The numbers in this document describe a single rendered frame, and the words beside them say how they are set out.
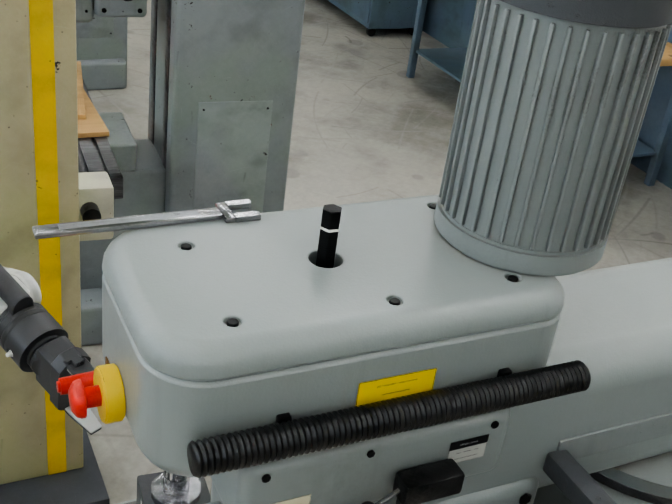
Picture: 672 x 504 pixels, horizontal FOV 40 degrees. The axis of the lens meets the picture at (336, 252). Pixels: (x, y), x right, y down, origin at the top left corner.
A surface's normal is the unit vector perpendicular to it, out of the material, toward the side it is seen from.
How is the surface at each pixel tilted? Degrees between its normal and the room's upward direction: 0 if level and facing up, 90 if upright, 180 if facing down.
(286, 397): 90
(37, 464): 90
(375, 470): 90
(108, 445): 0
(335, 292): 0
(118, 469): 0
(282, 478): 90
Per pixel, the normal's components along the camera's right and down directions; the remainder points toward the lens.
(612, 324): 0.12, -0.86
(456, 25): -0.90, 0.11
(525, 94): -0.55, 0.35
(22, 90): 0.42, 0.49
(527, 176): -0.29, 0.44
